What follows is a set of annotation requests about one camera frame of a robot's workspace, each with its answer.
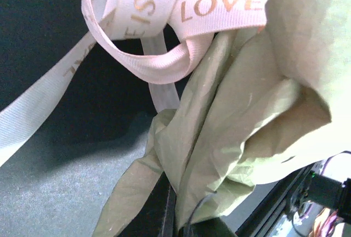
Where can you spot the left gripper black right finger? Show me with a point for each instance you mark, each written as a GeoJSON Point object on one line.
{"type": "Point", "coordinates": [209, 228]}

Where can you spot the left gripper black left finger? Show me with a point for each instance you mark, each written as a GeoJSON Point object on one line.
{"type": "Point", "coordinates": [162, 214]}

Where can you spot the green and orange wrapping paper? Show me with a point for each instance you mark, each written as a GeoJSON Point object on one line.
{"type": "Point", "coordinates": [259, 106]}

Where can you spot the cream printed ribbon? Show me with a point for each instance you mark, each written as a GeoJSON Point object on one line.
{"type": "Point", "coordinates": [194, 22]}

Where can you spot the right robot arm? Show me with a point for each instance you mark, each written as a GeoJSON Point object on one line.
{"type": "Point", "coordinates": [287, 200]}

